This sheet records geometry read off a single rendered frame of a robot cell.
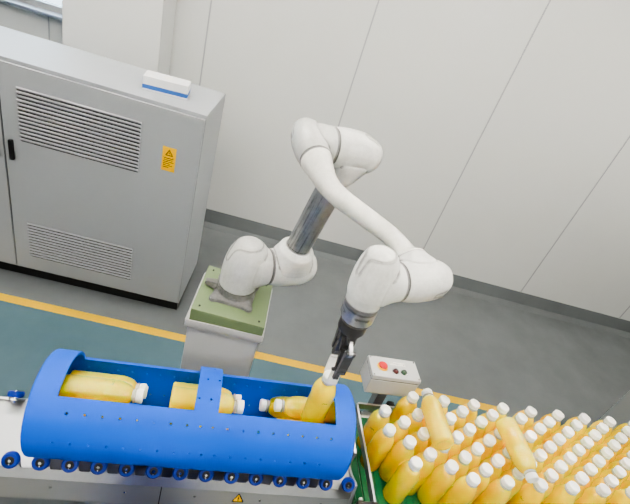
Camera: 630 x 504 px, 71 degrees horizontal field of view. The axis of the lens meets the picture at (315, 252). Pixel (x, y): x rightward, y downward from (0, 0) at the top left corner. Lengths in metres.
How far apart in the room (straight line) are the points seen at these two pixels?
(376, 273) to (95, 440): 0.83
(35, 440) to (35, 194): 2.00
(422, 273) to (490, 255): 3.49
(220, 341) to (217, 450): 0.66
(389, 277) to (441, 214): 3.20
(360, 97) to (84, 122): 2.03
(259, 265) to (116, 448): 0.80
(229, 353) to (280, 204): 2.34
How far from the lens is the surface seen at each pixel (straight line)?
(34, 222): 3.26
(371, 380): 1.74
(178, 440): 1.32
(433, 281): 1.12
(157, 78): 2.71
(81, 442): 1.36
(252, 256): 1.71
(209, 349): 1.94
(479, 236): 4.43
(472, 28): 3.76
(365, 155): 1.47
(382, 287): 1.03
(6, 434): 1.65
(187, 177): 2.68
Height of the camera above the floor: 2.28
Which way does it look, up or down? 32 degrees down
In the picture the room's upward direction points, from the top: 19 degrees clockwise
